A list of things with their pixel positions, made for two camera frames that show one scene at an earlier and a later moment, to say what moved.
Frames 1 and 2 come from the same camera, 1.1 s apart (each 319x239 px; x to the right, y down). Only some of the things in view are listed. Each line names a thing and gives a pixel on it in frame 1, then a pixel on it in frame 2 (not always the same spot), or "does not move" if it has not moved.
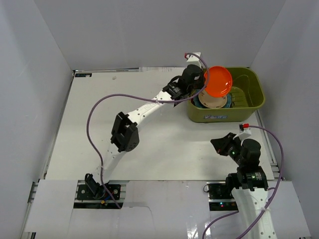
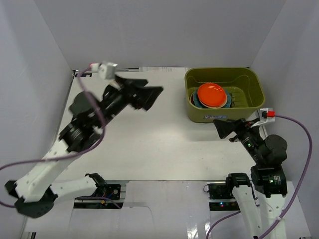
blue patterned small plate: (197, 103) does not move
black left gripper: (197, 81) -> (130, 92)
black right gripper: (221, 144) -> (241, 126)
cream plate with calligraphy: (198, 103) -> (217, 106)
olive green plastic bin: (246, 95) does not move
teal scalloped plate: (197, 104) does not move
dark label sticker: (83, 74) does not move
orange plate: (220, 81) -> (212, 95)
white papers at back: (154, 69) does not move
